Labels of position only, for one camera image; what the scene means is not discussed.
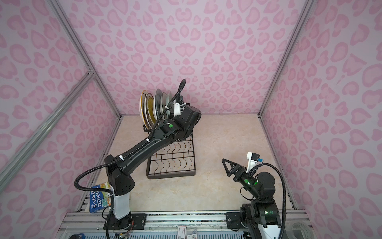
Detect white plate orange sunburst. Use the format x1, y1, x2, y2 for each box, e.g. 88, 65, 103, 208
144, 93, 154, 129

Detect grey blue plate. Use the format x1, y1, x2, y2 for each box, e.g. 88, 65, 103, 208
153, 89, 163, 120

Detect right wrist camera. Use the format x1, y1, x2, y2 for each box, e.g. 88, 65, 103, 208
246, 152, 263, 174

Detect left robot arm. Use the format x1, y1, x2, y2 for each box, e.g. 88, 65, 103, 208
103, 106, 202, 230

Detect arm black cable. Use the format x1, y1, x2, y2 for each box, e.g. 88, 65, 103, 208
249, 162, 287, 239
74, 79, 187, 193

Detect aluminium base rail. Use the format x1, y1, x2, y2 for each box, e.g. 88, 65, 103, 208
55, 209, 311, 239

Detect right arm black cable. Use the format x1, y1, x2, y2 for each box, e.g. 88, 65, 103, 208
249, 162, 287, 239

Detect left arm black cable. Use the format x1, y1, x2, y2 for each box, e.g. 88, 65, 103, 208
74, 79, 187, 193

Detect green woven bamboo tray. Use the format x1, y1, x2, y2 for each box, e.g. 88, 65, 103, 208
146, 93, 156, 126

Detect aluminium frame left post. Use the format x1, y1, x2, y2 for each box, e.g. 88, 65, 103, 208
47, 0, 122, 119

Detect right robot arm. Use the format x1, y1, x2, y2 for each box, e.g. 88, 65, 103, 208
222, 158, 286, 239

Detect pale blue flower plate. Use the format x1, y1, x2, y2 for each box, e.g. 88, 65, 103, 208
166, 92, 173, 106

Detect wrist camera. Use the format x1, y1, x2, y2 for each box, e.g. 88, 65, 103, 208
246, 152, 263, 174
173, 96, 187, 116

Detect aluminium frame left diagonal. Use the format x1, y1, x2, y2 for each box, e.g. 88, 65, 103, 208
1, 71, 94, 192

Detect white plate small drawings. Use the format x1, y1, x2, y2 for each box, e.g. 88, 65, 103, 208
161, 92, 168, 112

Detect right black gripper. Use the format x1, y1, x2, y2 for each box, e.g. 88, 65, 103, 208
222, 160, 261, 200

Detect black wire dish rack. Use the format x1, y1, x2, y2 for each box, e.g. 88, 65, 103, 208
146, 135, 196, 179

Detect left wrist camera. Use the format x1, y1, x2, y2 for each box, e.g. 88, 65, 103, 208
173, 96, 187, 116

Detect star plate yellow rim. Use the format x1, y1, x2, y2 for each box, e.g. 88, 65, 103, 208
139, 90, 148, 128

